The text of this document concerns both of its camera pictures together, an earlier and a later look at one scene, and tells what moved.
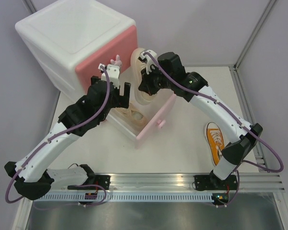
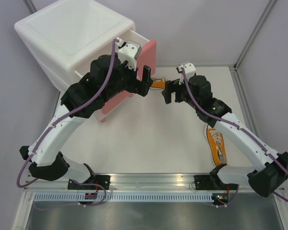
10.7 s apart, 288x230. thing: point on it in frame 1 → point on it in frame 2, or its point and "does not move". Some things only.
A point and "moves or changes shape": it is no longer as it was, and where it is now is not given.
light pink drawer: [138, 120] moves or changes shape
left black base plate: [102, 180] does not move
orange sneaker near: [215, 140] does not move
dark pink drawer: [121, 45] moves or changes shape
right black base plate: [213, 182] does not move
